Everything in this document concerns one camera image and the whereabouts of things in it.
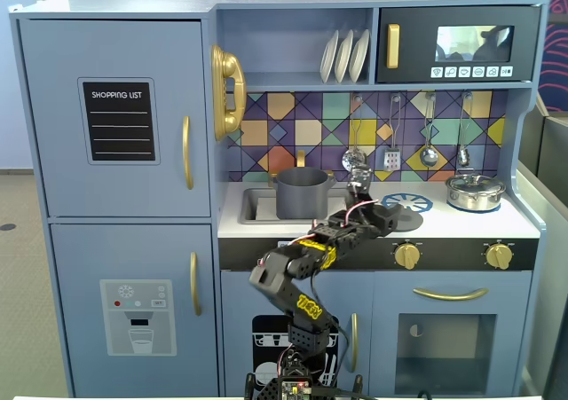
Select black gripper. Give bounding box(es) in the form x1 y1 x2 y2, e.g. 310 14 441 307
310 203 406 247

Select robot base with circuit board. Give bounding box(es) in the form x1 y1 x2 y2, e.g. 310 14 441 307
245 346 366 400

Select steel pot with lid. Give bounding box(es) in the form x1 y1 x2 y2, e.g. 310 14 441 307
445 172 507 211

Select gold stove knob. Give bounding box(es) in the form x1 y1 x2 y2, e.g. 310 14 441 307
393 242 422 270
485 242 515 271

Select steel slotted spatula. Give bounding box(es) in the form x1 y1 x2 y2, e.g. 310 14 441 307
383 93 404 172

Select steel skimmer spoon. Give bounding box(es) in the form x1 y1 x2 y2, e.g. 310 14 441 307
341 93 369 174

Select steel ladle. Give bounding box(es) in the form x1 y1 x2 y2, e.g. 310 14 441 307
420 91 439 168

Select gray pot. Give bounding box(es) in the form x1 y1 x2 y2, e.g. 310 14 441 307
270 167 337 221

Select gold faucet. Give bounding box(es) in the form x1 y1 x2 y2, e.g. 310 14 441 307
267 149 335 186

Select gray sink basin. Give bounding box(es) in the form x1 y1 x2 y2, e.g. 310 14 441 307
239 186 338 225

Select gray partition panel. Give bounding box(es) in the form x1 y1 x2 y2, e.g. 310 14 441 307
514 93 568 400

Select white plate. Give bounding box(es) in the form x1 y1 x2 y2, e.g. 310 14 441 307
348 28 371 84
319 29 341 84
334 28 355 84

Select black microwave door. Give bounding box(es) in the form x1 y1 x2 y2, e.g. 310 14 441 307
375 4 543 84

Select gold toy telephone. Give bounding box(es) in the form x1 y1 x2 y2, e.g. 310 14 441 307
210 43 248 142

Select blue toy kitchen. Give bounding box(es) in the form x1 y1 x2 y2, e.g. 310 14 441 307
8 0 551 399

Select black shopping list chalkboard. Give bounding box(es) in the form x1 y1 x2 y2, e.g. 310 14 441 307
77 77 162 166

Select blue stove burner ring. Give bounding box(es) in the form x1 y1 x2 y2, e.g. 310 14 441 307
381 192 434 215

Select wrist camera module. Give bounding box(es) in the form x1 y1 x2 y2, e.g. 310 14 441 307
345 165 375 210

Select gold oven handle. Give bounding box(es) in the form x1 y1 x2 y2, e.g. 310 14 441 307
412 286 490 302

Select gold dishwasher handle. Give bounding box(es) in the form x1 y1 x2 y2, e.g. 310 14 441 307
345 312 359 373

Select black cable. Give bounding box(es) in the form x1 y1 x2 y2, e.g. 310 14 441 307
308 271 434 400

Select gold microwave handle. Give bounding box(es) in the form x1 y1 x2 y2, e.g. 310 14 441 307
385 23 401 69

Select gold freezer door handle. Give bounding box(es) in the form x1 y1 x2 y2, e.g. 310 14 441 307
189 251 202 317

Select gold fridge door handle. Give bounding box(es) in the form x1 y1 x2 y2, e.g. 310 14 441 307
182 115 195 191

